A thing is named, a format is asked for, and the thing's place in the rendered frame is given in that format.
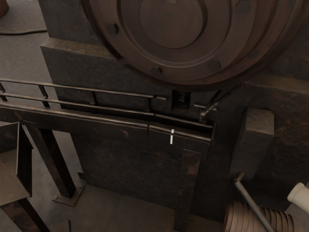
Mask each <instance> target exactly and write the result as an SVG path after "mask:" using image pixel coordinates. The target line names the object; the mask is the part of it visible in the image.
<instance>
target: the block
mask: <svg viewBox="0 0 309 232"><path fill-rule="evenodd" d="M274 135H275V123H274V113H273V112H272V111H270V110H264V109H259V108H254V107H247V109H246V110H245V113H244V115H243V118H242V121H241V124H240V128H239V131H238V133H237V136H236V139H235V142H234V145H233V148H232V151H231V154H230V160H229V170H228V174H229V176H230V177H234V178H235V177H236V176H237V174H238V173H239V172H243V173H244V174H245V176H244V178H243V180H246V181H252V179H253V178H254V176H255V173H256V171H257V169H258V167H259V165H260V163H261V161H262V159H263V157H264V155H265V153H266V151H267V149H268V147H269V145H270V143H271V141H272V139H273V137H274Z"/></svg>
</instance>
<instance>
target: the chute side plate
mask: <svg viewBox="0 0 309 232"><path fill-rule="evenodd" d="M23 120H24V121H28V122H33V123H36V124H37V126H38V128H44V129H49V130H55V131H60V132H66V133H74V134H79V135H84V136H90V137H96V138H102V139H109V140H114V141H120V142H125V143H131V144H137V145H144V146H149V147H154V148H157V149H161V150H165V151H170V152H174V153H178V154H183V150H184V149H186V150H190V151H195V152H198V153H202V154H201V159H202V160H206V155H207V151H208V147H209V142H205V141H201V140H197V139H192V138H188V137H184V136H180V135H175V134H171V133H166V132H162V131H157V130H153V129H149V130H148V129H147V128H141V127H135V126H129V125H123V124H116V123H110V122H102V121H95V120H89V119H82V118H77V117H70V116H62V115H55V114H49V113H43V112H37V111H29V110H22V109H15V108H9V107H3V106H0V121H1V122H9V123H15V122H20V124H21V125H25V124H24V122H23ZM171 135H172V136H173V137H172V144H170V142H171Z"/></svg>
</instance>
